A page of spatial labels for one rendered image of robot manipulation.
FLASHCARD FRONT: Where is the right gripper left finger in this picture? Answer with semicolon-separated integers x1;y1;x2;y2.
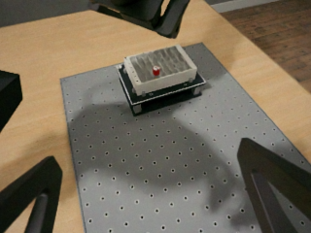
0;155;63;233

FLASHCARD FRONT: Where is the white grid rack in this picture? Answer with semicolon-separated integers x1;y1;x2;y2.
123;45;197;96

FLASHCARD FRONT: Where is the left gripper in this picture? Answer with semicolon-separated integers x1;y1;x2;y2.
87;0;190;39

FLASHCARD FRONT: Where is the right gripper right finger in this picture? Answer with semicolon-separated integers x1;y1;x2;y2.
237;137;311;233

